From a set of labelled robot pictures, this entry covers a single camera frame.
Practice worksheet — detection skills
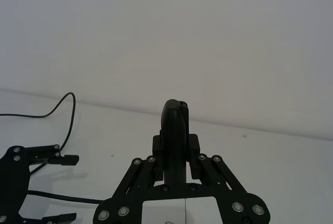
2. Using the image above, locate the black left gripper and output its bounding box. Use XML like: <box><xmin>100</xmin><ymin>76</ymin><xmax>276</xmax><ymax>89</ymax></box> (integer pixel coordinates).
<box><xmin>0</xmin><ymin>144</ymin><xmax>80</xmax><ymax>224</ymax></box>

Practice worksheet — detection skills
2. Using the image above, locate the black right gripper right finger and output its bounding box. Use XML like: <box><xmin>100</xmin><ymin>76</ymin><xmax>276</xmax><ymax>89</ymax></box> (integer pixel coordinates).
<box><xmin>186</xmin><ymin>133</ymin><xmax>272</xmax><ymax>224</ymax></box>

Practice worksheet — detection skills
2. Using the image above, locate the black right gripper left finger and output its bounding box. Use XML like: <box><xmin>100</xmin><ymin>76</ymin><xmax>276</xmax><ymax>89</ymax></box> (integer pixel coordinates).
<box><xmin>94</xmin><ymin>129</ymin><xmax>166</xmax><ymax>224</ymax></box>

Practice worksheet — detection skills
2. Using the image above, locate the black power plug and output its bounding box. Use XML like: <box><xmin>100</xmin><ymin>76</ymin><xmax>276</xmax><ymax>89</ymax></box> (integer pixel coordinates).
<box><xmin>159</xmin><ymin>99</ymin><xmax>189</xmax><ymax>186</ymax></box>

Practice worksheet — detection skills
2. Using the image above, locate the black power cable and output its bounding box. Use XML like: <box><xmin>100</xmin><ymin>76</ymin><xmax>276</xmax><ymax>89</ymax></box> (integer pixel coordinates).
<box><xmin>0</xmin><ymin>92</ymin><xmax>104</xmax><ymax>205</ymax></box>

